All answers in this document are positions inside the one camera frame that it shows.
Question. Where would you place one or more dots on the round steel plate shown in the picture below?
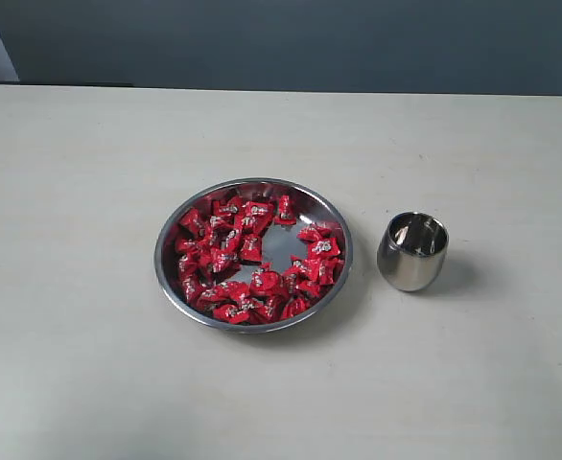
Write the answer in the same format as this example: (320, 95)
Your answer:
(198, 275)

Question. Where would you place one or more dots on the steel cup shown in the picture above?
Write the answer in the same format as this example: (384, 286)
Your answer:
(412, 251)

